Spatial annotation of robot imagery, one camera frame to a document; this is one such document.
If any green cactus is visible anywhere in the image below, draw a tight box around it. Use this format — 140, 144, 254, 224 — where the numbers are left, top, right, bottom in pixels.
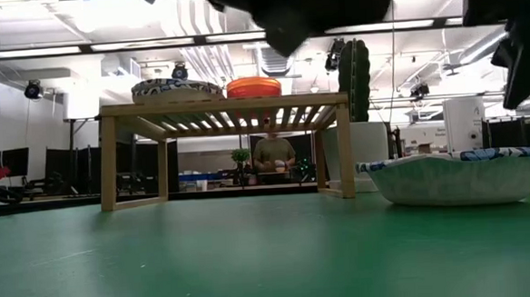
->
335, 37, 376, 124

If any person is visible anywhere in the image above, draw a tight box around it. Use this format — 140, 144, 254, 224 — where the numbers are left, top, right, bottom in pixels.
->
250, 130, 298, 174

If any blue patterned paper bowl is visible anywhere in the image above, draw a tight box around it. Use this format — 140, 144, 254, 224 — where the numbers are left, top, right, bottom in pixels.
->
355, 145, 530, 212
130, 74, 225, 99
132, 87, 225, 106

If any small potted green plant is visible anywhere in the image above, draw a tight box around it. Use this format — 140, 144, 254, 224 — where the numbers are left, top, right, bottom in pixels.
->
230, 147, 253, 188

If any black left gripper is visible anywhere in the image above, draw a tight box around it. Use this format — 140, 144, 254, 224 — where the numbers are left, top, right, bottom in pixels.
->
248, 0, 396, 60

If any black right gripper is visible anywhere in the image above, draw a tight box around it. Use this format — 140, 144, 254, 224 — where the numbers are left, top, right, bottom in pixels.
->
461, 0, 530, 114

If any black background monitor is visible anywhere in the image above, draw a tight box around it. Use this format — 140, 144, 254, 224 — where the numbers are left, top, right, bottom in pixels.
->
0, 146, 32, 179

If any green table mat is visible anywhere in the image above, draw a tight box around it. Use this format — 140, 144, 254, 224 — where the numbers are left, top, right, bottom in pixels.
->
0, 178, 530, 297

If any slatted wooden shelf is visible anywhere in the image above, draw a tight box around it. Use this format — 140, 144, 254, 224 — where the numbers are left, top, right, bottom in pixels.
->
94, 90, 358, 213

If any black ceiling camera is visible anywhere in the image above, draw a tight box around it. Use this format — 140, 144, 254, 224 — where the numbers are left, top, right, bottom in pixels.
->
323, 36, 348, 73
170, 62, 191, 82
408, 82, 431, 102
23, 78, 44, 101

